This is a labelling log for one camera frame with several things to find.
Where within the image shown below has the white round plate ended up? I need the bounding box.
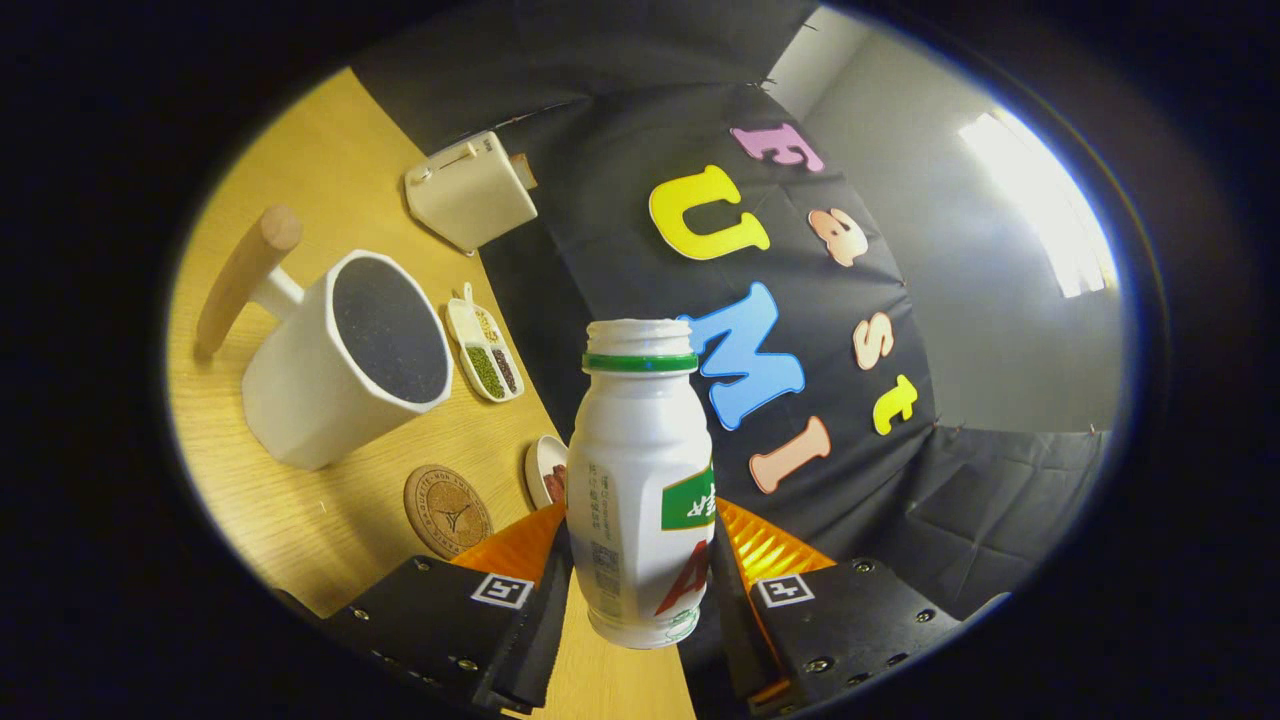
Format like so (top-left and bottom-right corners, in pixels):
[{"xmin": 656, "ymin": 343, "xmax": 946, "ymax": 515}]
[{"xmin": 525, "ymin": 434, "xmax": 571, "ymax": 511}]

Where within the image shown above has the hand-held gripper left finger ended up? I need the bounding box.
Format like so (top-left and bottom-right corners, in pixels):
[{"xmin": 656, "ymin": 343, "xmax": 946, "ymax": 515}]
[{"xmin": 320, "ymin": 503, "xmax": 573, "ymax": 716}]

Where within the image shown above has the cream toaster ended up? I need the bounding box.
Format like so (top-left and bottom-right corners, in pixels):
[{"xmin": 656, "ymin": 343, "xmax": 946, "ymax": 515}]
[{"xmin": 404, "ymin": 130, "xmax": 539, "ymax": 254}]

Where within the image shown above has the black backdrop cloth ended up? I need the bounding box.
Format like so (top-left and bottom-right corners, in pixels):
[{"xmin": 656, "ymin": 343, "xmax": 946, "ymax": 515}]
[{"xmin": 350, "ymin": 0, "xmax": 1111, "ymax": 621}]

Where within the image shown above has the white juice bottle green label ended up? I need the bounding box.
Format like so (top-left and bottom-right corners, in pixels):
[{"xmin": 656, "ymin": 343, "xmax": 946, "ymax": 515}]
[{"xmin": 565, "ymin": 319, "xmax": 717, "ymax": 650}]

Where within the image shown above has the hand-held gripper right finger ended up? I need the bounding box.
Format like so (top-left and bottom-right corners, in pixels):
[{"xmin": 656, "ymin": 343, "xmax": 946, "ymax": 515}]
[{"xmin": 705, "ymin": 497, "xmax": 966, "ymax": 716}]

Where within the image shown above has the bright ceiling light panel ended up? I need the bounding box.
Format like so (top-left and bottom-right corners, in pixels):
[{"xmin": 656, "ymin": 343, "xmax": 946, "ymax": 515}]
[{"xmin": 958, "ymin": 108, "xmax": 1119, "ymax": 299}]

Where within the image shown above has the round cork coaster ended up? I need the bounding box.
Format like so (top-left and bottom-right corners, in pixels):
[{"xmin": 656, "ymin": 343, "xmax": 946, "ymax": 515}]
[{"xmin": 404, "ymin": 465, "xmax": 494, "ymax": 559}]

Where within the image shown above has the white divided dish with beans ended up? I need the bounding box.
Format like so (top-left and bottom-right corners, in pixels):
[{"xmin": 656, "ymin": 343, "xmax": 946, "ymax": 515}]
[{"xmin": 445, "ymin": 282, "xmax": 525, "ymax": 403}]

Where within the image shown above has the wooden table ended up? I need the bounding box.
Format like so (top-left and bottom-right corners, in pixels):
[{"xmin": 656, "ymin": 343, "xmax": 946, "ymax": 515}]
[{"xmin": 168, "ymin": 68, "xmax": 696, "ymax": 720}]

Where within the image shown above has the white cup with wooden handle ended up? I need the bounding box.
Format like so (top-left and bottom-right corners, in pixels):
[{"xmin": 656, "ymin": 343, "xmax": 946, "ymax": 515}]
[{"xmin": 195, "ymin": 205, "xmax": 454, "ymax": 472}]

